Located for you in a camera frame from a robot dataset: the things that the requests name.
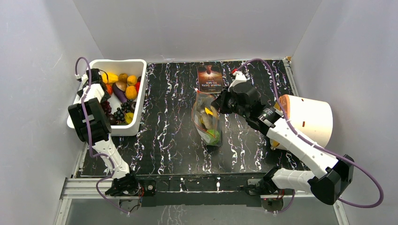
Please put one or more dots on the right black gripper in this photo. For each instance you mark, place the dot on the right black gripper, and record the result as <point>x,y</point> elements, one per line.
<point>222,101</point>

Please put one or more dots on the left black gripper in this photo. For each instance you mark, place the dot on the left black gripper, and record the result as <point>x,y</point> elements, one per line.
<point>105,98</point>

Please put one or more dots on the yellow pear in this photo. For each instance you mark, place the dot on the yellow pear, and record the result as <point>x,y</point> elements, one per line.
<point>209,112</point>

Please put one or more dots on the clear zip top bag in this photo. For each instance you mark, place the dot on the clear zip top bag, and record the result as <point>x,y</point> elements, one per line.
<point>204,100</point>

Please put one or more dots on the grey toy fish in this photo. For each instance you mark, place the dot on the grey toy fish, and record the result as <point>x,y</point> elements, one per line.
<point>206,120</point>

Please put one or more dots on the green round fruit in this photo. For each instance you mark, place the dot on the green round fruit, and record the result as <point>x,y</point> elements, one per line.
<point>214,137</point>

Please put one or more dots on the orange fruit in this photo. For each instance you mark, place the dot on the orange fruit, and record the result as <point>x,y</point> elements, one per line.
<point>131,92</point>

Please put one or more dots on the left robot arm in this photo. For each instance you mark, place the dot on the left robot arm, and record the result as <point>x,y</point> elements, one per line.
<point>93,127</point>

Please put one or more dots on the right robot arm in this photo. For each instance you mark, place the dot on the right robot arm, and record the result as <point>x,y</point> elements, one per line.
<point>327,176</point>

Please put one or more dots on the yellow bell pepper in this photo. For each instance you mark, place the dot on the yellow bell pepper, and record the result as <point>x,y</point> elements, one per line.
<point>109,78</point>

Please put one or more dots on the orange persimmon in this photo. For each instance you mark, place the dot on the orange persimmon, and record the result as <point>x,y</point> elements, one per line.
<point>109,89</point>

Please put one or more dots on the book with dark cover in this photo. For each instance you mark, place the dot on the book with dark cover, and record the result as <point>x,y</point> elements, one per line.
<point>210,79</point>

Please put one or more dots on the brown yellow round fruit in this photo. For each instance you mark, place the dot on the brown yellow round fruit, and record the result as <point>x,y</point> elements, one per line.
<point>123,77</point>

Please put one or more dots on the dark red grape bunch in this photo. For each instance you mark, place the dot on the dark red grape bunch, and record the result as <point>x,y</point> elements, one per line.
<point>106,107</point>

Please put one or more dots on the purple eggplant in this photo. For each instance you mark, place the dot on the purple eggplant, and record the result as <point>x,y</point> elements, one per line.
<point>119,89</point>

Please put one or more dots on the red fruit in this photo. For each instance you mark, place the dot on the red fruit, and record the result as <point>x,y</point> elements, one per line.
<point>137,86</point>

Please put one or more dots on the white plastic bin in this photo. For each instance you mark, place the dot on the white plastic bin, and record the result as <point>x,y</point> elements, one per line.
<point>136,67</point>

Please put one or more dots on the black grape bunch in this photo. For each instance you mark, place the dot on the black grape bunch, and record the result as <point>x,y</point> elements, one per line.
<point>128,106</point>

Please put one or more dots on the dark plum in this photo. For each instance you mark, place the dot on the dark plum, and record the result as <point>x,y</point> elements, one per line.
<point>112,120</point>

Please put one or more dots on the yellow lemon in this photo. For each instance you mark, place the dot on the yellow lemon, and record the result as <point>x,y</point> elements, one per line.
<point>129,117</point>

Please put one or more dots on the white cylinder orange lid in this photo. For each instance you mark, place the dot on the white cylinder orange lid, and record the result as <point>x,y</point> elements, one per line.
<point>312,117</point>

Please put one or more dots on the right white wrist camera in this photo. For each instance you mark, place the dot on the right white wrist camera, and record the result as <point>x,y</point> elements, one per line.
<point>237,77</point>

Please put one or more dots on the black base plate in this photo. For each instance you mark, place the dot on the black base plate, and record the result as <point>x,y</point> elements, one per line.
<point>202,189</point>

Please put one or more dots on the aluminium frame rail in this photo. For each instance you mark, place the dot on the aluminium frame rail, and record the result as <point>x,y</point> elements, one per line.
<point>82,205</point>

